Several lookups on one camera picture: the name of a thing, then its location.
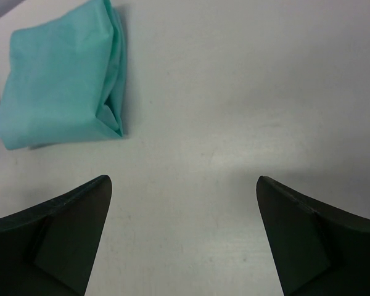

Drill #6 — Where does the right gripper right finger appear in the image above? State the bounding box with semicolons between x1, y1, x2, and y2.
256;176;370;295

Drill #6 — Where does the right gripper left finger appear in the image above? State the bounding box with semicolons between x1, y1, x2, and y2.
0;175;112;295

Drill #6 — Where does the mint green t shirt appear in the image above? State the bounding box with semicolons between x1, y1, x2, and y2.
0;1;126;150

